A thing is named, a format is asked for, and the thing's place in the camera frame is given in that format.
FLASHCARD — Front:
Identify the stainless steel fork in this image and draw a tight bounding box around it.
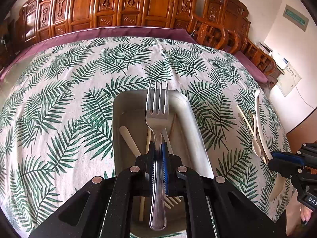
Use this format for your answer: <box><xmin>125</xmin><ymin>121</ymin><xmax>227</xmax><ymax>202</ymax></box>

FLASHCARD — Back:
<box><xmin>145</xmin><ymin>81</ymin><xmax>168</xmax><ymax>231</ymax></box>

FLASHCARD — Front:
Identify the cream spoon with hole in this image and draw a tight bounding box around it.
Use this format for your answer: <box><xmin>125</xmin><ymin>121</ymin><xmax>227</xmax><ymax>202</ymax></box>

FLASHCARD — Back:
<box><xmin>119</xmin><ymin>126</ymin><xmax>141</xmax><ymax>157</ymax></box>

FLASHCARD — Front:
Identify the light bamboo chopstick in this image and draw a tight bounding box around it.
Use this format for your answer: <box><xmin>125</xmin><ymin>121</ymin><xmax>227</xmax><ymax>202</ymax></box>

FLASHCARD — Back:
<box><xmin>236</xmin><ymin>104</ymin><xmax>261</xmax><ymax>152</ymax></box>
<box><xmin>139</xmin><ymin>128</ymin><xmax>152</xmax><ymax>222</ymax></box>

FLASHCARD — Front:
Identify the cream plastic spoon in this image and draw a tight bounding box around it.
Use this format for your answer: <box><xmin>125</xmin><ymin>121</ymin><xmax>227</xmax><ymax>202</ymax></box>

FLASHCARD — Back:
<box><xmin>255</xmin><ymin>90</ymin><xmax>273</xmax><ymax>162</ymax></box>

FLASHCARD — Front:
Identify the smiley face metal spoon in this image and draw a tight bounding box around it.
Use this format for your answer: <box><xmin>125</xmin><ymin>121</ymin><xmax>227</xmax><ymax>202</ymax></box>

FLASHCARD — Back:
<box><xmin>168</xmin><ymin>113</ymin><xmax>177</xmax><ymax>140</ymax></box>

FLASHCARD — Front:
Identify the person's right hand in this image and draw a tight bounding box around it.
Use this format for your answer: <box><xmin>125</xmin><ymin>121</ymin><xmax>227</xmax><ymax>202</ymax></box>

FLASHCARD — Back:
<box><xmin>300</xmin><ymin>205</ymin><xmax>313</xmax><ymax>222</ymax></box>

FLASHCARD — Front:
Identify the grey metal tray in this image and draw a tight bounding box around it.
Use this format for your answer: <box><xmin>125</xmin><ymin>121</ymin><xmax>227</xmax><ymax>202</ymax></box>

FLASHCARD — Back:
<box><xmin>104</xmin><ymin>90</ymin><xmax>214</xmax><ymax>237</ymax></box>

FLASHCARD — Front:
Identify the wooden side table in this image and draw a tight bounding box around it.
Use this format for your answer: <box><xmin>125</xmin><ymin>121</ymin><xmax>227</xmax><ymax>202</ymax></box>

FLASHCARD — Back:
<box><xmin>267</xmin><ymin>65</ymin><xmax>285</xmax><ymax>89</ymax></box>

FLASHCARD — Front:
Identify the purple armchair cushion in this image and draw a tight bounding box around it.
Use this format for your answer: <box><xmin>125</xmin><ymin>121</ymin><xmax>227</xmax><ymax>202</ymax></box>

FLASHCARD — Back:
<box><xmin>234</xmin><ymin>51</ymin><xmax>268</xmax><ymax>83</ymax></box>

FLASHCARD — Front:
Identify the green fern print tablecloth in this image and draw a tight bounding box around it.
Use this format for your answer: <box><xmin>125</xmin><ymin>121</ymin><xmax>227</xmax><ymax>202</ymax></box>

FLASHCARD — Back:
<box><xmin>1</xmin><ymin>37</ymin><xmax>295</xmax><ymax>237</ymax></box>

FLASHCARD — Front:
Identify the grey electrical panel box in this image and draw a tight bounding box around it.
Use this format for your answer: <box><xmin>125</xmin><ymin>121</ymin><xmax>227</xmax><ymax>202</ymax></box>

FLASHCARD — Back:
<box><xmin>283</xmin><ymin>5</ymin><xmax>309</xmax><ymax>32</ymax></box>

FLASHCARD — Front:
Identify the carved wooden armchair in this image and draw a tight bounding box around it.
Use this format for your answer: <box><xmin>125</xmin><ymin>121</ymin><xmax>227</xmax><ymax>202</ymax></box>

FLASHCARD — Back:
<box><xmin>203</xmin><ymin>0</ymin><xmax>276</xmax><ymax>76</ymax></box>

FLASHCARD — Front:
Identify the long carved wooden sofa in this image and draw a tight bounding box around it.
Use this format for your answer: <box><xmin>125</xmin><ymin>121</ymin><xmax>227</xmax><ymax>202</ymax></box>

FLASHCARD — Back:
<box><xmin>13</xmin><ymin>0</ymin><xmax>227</xmax><ymax>50</ymax></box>

